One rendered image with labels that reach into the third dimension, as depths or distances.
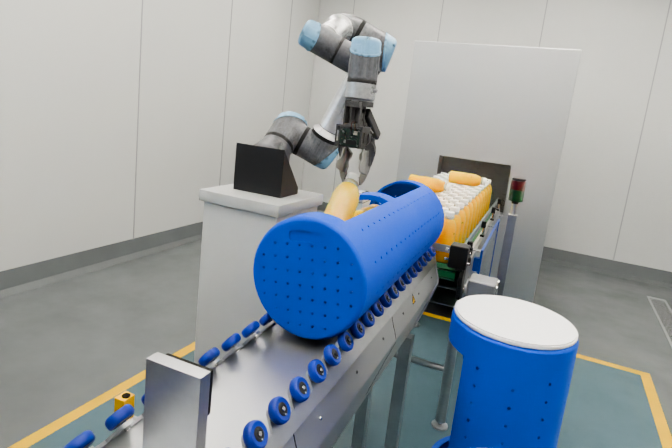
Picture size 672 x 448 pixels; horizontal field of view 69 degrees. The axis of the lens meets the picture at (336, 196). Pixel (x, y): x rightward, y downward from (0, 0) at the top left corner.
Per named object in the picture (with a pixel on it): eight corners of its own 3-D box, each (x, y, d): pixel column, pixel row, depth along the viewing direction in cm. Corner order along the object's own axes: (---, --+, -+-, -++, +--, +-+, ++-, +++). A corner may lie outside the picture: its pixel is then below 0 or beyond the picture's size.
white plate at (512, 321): (547, 300, 131) (546, 304, 131) (443, 289, 130) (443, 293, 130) (603, 351, 103) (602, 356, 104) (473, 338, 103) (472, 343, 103)
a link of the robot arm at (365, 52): (381, 42, 126) (384, 37, 118) (376, 86, 128) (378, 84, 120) (350, 38, 126) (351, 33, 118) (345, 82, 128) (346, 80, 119)
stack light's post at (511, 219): (467, 438, 235) (507, 214, 215) (468, 433, 238) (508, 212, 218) (476, 441, 233) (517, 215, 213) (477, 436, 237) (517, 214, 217)
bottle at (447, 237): (430, 258, 204) (437, 214, 201) (440, 256, 209) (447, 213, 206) (444, 263, 199) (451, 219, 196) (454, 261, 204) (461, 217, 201)
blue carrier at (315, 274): (252, 330, 118) (250, 212, 114) (372, 249, 197) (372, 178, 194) (365, 351, 107) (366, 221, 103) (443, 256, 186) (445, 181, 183)
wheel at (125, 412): (111, 411, 75) (118, 422, 75) (133, 397, 79) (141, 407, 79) (97, 426, 77) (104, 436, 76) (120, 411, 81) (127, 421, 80)
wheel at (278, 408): (262, 406, 82) (271, 403, 82) (276, 393, 86) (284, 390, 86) (275, 431, 82) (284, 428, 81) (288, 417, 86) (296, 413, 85)
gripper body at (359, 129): (332, 147, 123) (338, 98, 121) (345, 146, 131) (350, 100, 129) (361, 151, 120) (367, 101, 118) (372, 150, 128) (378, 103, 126)
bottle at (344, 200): (333, 239, 116) (359, 175, 124) (308, 235, 120) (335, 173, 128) (344, 253, 121) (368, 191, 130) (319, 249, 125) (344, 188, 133)
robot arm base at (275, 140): (241, 144, 172) (254, 125, 177) (255, 174, 183) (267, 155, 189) (279, 150, 166) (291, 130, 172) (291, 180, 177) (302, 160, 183)
